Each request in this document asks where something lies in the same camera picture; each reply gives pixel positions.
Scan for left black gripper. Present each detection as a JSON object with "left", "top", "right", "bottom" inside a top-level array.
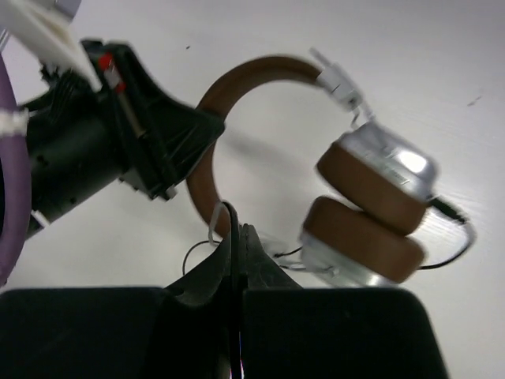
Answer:
[{"left": 26, "top": 39, "right": 225, "bottom": 222}]

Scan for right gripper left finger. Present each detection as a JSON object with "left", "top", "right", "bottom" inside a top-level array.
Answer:
[{"left": 161, "top": 212, "right": 239, "bottom": 378}]

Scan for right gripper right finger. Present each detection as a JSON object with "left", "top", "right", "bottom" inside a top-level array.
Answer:
[{"left": 240, "top": 224, "right": 304, "bottom": 378}]

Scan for brown silver headphones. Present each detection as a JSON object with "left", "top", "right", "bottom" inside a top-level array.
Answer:
[{"left": 198, "top": 55, "right": 438, "bottom": 287}]

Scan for thin black headphone cable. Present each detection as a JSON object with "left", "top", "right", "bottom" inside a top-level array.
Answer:
[{"left": 181, "top": 197, "right": 477, "bottom": 379}]

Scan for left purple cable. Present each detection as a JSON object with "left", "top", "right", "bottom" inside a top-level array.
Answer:
[{"left": 0, "top": 54, "right": 35, "bottom": 287}]

